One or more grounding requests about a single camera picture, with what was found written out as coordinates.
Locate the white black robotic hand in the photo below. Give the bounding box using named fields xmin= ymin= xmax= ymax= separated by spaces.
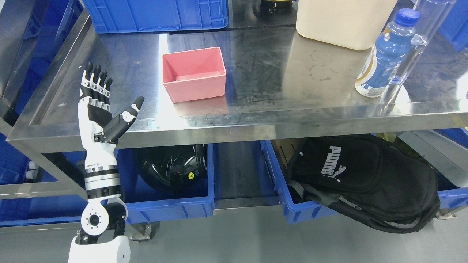
xmin=77 ymin=62 xmax=145 ymax=172

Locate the pink plastic storage box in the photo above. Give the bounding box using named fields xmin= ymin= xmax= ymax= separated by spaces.
xmin=162 ymin=46 xmax=227 ymax=103

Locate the stainless steel shelf rack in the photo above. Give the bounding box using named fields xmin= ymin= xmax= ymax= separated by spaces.
xmin=0 ymin=0 xmax=88 ymax=234

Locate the blue shelf bin left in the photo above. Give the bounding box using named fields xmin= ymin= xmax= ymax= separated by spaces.
xmin=0 ymin=134 xmax=87 ymax=228

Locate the cream plastic container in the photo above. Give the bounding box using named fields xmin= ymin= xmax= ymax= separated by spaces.
xmin=296 ymin=0 xmax=397 ymax=50

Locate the black helmet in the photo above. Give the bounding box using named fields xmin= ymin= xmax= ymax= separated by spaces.
xmin=134 ymin=144 xmax=208 ymax=195

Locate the blue bin with helmet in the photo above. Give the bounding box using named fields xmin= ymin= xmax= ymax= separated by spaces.
xmin=117 ymin=144 xmax=216 ymax=224

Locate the blue crate on table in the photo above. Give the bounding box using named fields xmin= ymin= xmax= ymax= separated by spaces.
xmin=83 ymin=0 xmax=229 ymax=34

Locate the stainless steel table cart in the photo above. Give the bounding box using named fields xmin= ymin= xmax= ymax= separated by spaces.
xmin=6 ymin=9 xmax=468 ymax=234

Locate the black Puma backpack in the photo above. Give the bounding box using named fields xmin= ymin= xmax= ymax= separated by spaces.
xmin=286 ymin=134 xmax=440 ymax=234

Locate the blue drink bottle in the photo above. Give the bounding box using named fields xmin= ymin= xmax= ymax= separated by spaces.
xmin=355 ymin=8 xmax=420 ymax=97

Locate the blue bin with backpack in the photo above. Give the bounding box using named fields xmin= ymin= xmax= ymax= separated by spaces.
xmin=260 ymin=128 xmax=468 ymax=224

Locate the clear plastic bottle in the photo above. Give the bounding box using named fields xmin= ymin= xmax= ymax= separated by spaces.
xmin=379 ymin=0 xmax=456 ymax=104

